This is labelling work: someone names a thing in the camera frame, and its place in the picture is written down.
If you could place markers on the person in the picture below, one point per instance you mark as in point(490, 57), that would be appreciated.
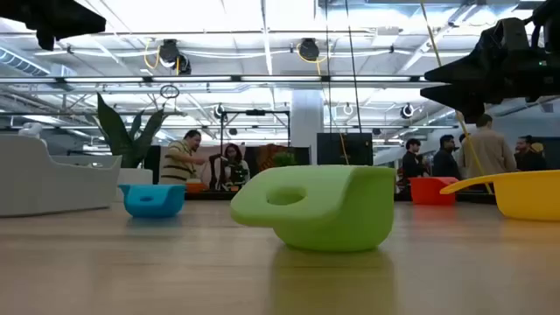
point(177, 162)
point(411, 164)
point(445, 162)
point(529, 159)
point(236, 168)
point(487, 149)

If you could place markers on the long horizontal light bar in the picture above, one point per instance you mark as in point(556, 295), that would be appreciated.
point(197, 79)

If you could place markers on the small green bushy plant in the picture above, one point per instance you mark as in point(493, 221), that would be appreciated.
point(284, 158)

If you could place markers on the white rounded object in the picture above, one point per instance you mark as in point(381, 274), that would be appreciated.
point(30, 130)

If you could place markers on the white square column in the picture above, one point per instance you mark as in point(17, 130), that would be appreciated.
point(306, 122)

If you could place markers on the black monitor screen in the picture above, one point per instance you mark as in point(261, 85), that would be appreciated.
point(332, 149)

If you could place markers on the ribbed ceiling duct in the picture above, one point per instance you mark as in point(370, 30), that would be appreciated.
point(19, 61)

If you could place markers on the light blue measuring cup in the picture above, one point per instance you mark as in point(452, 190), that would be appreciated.
point(153, 203)

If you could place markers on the yellow measuring cup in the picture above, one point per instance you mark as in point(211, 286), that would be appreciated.
point(525, 197)

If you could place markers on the red measuring cup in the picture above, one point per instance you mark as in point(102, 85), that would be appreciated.
point(431, 192)

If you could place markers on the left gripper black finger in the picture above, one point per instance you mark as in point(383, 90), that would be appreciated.
point(79, 17)

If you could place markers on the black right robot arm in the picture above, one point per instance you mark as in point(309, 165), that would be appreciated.
point(552, 22)

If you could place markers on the orange patterned object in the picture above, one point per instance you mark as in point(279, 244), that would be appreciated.
point(268, 157)

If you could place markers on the green plant in white pot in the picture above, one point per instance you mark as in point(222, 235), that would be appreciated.
point(135, 176)

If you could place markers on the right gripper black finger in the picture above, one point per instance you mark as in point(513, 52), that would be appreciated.
point(459, 96)
point(464, 70)

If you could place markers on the orange container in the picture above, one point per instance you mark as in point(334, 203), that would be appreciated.
point(195, 187)

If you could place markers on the black metal rig frame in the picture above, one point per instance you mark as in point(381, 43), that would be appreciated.
point(256, 112)

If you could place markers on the grey plastic basket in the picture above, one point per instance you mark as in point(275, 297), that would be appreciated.
point(52, 184)

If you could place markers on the green measuring cup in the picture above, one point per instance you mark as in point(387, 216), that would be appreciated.
point(332, 210)

